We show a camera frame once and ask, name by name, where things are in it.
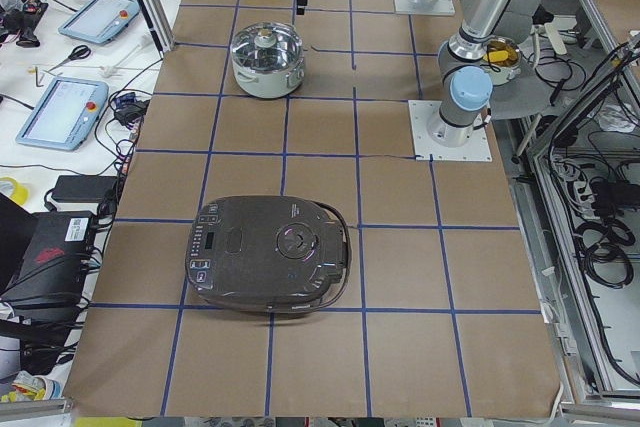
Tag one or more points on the glass pot lid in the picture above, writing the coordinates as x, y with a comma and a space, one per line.
267, 47

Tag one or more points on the pale green electric pot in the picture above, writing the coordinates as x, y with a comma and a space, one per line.
270, 85

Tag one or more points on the upper blue teach pendant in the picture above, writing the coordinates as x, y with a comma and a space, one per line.
100, 21

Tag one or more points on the blue teach pendant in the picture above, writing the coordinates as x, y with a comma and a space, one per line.
100, 21
65, 114

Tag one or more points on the steel bowl with yellow item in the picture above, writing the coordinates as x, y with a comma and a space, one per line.
502, 60

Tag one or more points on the grey chair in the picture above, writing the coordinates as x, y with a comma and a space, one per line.
525, 94

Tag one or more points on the lower blue teach pendant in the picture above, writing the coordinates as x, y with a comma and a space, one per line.
65, 114

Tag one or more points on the dark brown rice cooker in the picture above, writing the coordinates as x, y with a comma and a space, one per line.
269, 254

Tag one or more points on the black power adapter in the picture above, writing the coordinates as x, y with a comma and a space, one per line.
82, 188

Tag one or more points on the yellow tape roll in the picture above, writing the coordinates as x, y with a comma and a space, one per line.
15, 191

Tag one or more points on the black red computer box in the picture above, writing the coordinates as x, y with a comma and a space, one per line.
51, 262

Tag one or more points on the black handled scissors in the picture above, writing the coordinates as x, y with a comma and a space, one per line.
79, 52

